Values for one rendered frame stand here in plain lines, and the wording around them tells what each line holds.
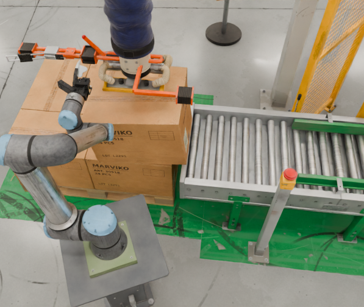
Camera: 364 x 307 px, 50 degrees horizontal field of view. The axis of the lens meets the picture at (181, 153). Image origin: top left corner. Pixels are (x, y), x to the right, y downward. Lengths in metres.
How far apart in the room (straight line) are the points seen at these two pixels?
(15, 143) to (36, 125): 1.54
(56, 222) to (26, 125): 1.29
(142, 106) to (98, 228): 0.84
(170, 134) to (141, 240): 0.63
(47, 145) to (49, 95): 1.77
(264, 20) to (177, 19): 1.01
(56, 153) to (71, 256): 0.84
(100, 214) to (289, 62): 2.14
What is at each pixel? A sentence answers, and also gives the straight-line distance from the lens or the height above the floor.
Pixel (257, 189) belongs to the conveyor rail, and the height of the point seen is 0.59.
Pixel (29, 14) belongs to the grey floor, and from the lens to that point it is 5.12.
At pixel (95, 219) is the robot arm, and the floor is 1.05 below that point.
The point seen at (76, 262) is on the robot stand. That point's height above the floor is 0.75.
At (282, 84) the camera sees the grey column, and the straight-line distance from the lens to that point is 3.58.
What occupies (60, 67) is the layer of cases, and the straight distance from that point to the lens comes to 3.41.
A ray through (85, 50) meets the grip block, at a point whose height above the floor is 1.31.
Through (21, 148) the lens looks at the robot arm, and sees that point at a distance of 1.47.
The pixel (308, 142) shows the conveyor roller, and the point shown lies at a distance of 2.87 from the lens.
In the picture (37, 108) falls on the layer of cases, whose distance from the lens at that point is 3.13.
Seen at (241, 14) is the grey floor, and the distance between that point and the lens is 4.87.
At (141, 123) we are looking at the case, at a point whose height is 0.98.
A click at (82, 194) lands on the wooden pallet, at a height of 0.02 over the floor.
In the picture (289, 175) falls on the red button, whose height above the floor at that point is 1.04.
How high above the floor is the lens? 2.70
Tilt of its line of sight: 54 degrees down
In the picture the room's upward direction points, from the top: straight up
